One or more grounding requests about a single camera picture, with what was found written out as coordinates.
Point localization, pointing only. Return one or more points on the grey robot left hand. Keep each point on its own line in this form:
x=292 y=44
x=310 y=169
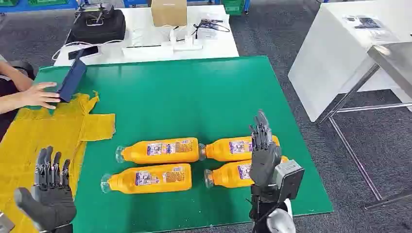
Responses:
x=51 y=202

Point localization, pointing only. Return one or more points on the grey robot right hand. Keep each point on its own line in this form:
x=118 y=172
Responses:
x=264 y=160

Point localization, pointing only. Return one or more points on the person's hand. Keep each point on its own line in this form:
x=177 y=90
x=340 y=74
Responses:
x=38 y=96

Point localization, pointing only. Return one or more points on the dark blue box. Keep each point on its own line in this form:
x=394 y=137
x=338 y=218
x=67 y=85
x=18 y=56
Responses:
x=72 y=78

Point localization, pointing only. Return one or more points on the orange drink bottle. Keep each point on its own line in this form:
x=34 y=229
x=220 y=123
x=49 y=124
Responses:
x=225 y=148
x=151 y=178
x=228 y=175
x=161 y=150

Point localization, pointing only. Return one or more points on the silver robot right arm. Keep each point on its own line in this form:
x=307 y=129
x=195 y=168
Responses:
x=280 y=222

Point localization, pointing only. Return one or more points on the black phone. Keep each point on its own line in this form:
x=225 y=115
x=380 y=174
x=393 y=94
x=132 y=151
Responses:
x=88 y=51

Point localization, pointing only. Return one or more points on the green plastic crate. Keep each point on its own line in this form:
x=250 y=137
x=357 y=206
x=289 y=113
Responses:
x=48 y=2
x=233 y=6

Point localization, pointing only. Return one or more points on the green table mat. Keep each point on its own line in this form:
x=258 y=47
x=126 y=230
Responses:
x=193 y=96

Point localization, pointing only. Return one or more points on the large white table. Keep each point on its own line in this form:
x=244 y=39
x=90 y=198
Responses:
x=328 y=64

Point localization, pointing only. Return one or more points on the white power strip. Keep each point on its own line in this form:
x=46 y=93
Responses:
x=183 y=45

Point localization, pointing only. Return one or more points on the brown cardboard box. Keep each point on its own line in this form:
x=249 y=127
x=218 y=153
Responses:
x=169 y=13

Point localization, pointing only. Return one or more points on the clear bag of black parts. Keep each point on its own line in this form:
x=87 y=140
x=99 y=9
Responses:
x=365 y=23

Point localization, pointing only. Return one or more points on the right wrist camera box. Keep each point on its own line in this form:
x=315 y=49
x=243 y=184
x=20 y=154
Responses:
x=289 y=178

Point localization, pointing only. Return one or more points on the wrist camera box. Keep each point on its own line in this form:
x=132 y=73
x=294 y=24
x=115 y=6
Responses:
x=5 y=223
x=289 y=178

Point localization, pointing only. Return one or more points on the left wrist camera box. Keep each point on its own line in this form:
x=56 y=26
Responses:
x=5 y=223

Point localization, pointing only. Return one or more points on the steel frame table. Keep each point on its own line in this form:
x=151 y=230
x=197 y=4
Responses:
x=392 y=61

